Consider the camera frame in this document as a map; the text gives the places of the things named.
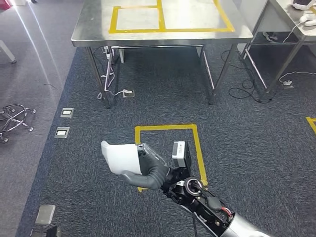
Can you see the stainless steel workbench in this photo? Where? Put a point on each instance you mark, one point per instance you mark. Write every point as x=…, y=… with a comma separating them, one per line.
x=99, y=26

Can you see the yellow floor tape outline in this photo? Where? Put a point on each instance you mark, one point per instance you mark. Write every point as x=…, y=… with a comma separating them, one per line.
x=311, y=123
x=200, y=153

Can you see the chrome chair base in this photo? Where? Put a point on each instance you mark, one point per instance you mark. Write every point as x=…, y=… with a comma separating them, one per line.
x=13, y=119

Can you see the red object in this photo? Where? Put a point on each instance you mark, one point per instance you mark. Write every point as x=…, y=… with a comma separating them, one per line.
x=4, y=4

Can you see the white device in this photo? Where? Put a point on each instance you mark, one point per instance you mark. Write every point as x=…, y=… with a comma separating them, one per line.
x=308, y=16

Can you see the steel floor socket with plug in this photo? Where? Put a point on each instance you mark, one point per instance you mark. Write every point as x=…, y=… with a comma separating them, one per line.
x=128, y=94

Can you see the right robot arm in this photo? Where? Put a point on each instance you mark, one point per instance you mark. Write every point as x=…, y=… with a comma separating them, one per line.
x=202, y=202

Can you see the white plastic shell part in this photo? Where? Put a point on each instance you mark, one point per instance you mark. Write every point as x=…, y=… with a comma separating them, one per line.
x=121, y=157

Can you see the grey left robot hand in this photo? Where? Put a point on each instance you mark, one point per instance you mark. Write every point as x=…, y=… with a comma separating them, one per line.
x=53, y=232

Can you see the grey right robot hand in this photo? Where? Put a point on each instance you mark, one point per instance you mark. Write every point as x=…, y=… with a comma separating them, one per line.
x=153, y=173

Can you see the grey desk foot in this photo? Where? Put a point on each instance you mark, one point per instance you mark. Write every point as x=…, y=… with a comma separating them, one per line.
x=7, y=52

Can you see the grey steel side table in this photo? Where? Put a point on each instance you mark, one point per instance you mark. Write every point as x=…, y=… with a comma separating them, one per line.
x=254, y=13

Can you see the yellow tape outline on workbench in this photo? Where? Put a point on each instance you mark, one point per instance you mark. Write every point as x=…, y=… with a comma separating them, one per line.
x=161, y=19

